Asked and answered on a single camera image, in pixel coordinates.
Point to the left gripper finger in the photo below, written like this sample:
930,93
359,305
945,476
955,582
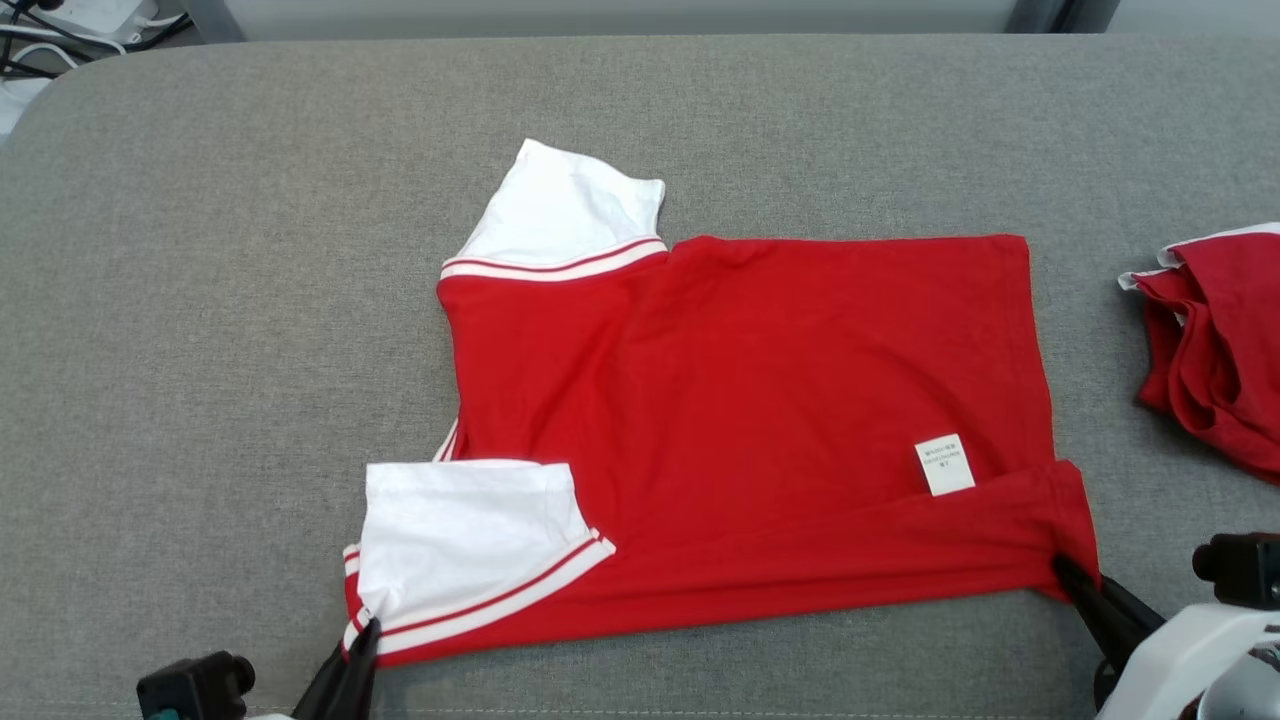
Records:
345,680

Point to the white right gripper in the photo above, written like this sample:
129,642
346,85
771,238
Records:
1190,670

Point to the red shorts with white stripe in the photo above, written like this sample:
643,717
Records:
1220,350

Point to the red shirt with white sleeves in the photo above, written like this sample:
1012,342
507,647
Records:
750,400

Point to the narrow white partition panel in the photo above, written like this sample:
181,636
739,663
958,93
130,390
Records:
1190,12

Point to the flat white floor box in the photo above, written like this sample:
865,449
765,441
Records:
20,100

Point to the wide white partition panel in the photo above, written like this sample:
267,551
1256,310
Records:
620,15

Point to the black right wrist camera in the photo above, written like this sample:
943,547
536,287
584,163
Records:
1245,570

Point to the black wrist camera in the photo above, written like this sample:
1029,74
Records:
1245,570
190,685

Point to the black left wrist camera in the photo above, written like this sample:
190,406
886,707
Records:
190,685

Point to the dark grey partition post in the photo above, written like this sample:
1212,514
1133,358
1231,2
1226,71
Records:
1090,14

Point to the light grey partition post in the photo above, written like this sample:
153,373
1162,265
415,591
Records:
212,18
1035,14

